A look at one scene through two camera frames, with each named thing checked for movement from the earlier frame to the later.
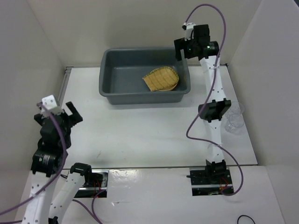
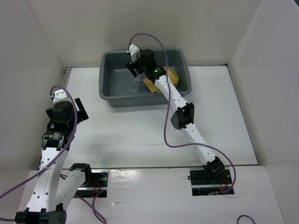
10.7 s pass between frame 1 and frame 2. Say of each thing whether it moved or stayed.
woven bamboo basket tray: stayed
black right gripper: moved
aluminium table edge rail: stayed
